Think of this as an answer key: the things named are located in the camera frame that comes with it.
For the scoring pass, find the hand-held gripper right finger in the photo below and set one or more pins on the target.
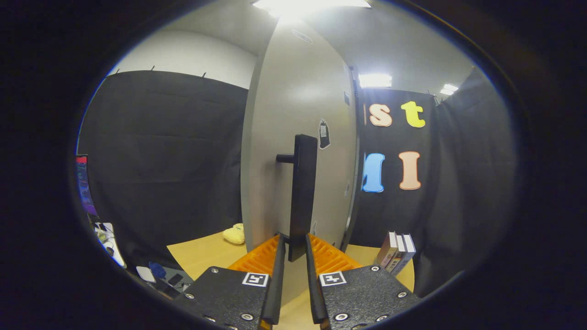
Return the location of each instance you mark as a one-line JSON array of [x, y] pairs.
[[315, 298]]

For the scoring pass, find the yellow plush toy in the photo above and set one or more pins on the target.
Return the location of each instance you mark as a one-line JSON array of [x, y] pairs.
[[235, 234]]

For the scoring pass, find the black smartphone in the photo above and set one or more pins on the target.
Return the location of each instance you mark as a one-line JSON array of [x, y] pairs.
[[175, 279]]

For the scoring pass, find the book with tan cover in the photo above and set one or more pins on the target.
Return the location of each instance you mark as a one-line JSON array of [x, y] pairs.
[[399, 252]]

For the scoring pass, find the computer monitor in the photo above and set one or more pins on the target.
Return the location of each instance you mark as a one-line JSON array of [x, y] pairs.
[[85, 188]]

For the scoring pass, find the small white device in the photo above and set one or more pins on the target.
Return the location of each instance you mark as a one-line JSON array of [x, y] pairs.
[[146, 274]]

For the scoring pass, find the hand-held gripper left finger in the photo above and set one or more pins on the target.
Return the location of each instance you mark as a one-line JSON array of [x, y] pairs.
[[276, 293]]

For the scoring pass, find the small blue object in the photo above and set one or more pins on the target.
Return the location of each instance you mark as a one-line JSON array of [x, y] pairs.
[[158, 270]]

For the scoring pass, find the white side desk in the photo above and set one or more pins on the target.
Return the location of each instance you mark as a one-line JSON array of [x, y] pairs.
[[114, 247]]

